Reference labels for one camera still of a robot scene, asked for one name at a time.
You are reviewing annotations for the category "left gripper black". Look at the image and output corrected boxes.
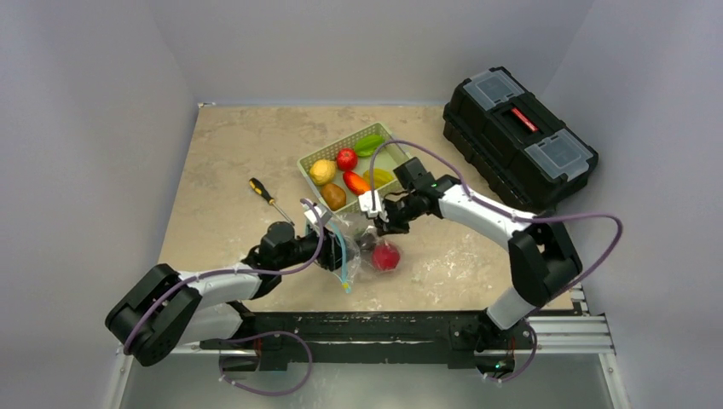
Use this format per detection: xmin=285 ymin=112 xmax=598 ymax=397
xmin=276 ymin=223 xmax=356 ymax=270

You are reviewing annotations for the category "clear zip top bag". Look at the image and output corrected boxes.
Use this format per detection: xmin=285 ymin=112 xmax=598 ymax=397
xmin=325 ymin=213 xmax=402 ymax=294

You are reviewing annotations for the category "dark purple fake fruit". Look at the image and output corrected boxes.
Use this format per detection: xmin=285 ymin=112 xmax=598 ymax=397
xmin=356 ymin=231 xmax=378 ymax=252

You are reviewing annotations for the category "yellow fake pepper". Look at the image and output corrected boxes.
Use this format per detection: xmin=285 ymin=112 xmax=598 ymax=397
xmin=362 ymin=168 xmax=395 ymax=188

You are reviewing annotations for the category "red fake apple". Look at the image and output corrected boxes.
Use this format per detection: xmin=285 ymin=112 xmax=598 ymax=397
xmin=372 ymin=242 xmax=402 ymax=272

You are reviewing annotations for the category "brown fake kiwi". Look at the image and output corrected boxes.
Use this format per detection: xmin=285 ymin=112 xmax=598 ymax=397
xmin=321 ymin=183 xmax=347 ymax=211

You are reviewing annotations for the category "orange fake carrot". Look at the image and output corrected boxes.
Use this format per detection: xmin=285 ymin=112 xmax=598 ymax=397
xmin=343 ymin=171 xmax=371 ymax=196

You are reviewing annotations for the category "green fake lime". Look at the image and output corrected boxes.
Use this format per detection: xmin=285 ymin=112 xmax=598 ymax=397
xmin=353 ymin=134 xmax=386 ymax=158

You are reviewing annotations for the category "yellow fake lemon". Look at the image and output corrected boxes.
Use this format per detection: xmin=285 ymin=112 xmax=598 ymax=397
xmin=309 ymin=159 xmax=337 ymax=187

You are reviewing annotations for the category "red fake tomato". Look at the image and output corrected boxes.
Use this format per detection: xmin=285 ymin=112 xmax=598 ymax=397
xmin=336 ymin=148 xmax=359 ymax=172

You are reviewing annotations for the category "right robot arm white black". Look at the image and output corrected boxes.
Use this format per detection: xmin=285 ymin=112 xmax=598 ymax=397
xmin=358 ymin=158 xmax=582 ymax=347

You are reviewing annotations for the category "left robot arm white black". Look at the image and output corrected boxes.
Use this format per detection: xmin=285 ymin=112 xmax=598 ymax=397
xmin=105 ymin=222 xmax=360 ymax=366

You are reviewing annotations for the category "green plastic basket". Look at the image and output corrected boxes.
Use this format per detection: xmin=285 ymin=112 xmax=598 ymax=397
xmin=298 ymin=123 xmax=413 ymax=213

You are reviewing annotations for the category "yellow black screwdriver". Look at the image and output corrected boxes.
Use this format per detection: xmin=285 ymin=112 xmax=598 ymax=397
xmin=249 ymin=177 xmax=294 ymax=226

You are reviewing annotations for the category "black toolbox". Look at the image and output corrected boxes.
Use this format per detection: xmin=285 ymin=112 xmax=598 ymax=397
xmin=442 ymin=66 xmax=599 ymax=213

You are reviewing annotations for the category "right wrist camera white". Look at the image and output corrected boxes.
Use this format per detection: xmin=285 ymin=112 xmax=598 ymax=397
xmin=357 ymin=190 xmax=389 ymax=222

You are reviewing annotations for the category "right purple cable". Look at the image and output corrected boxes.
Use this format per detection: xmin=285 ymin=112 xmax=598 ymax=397
xmin=367 ymin=140 xmax=624 ymax=385

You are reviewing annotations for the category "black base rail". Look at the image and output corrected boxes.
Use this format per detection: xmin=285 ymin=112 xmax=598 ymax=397
xmin=200 ymin=302 xmax=535 ymax=376

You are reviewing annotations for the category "aluminium frame rail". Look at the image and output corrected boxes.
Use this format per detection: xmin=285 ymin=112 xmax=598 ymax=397
xmin=104 ymin=311 xmax=628 ymax=408

